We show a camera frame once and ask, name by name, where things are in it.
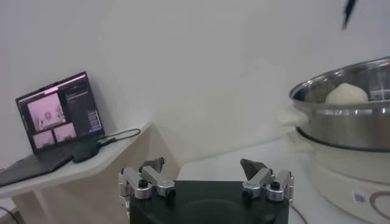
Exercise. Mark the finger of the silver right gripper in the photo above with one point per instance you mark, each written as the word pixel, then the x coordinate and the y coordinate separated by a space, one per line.
pixel 348 12

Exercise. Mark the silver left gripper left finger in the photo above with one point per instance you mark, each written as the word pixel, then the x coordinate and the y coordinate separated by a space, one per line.
pixel 158 182

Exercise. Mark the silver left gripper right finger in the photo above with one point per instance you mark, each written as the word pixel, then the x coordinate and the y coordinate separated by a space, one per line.
pixel 259 181

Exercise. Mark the white steamed baozi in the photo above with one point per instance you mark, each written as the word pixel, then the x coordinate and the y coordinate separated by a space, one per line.
pixel 346 95

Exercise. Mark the stainless steel steamer basket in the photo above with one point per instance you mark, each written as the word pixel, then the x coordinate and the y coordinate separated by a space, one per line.
pixel 344 128

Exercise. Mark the white side table with mouse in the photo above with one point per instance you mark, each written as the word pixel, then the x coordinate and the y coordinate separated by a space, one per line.
pixel 115 176

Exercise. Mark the cream electric cooking pot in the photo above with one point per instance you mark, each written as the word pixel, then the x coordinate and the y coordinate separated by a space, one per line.
pixel 341 173

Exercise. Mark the black laptop with dark screen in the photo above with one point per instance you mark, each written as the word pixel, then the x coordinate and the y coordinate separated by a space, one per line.
pixel 76 106

